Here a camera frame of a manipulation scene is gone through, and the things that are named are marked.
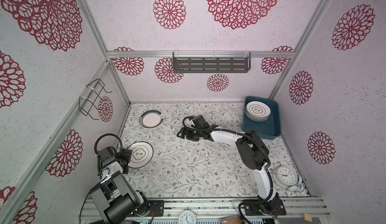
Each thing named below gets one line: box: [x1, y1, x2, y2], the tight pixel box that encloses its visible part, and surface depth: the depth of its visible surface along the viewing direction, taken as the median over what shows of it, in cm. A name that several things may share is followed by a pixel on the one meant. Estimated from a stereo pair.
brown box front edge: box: [220, 215, 242, 224], surface depth 69 cm
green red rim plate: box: [139, 109, 165, 129], surface depth 112 cm
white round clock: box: [177, 206, 197, 224], surface depth 70 cm
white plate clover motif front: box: [127, 141, 154, 169], surface depth 94 cm
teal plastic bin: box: [242, 96, 282, 140], surface depth 111 cm
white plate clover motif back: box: [244, 100, 271, 122], surface depth 112 cm
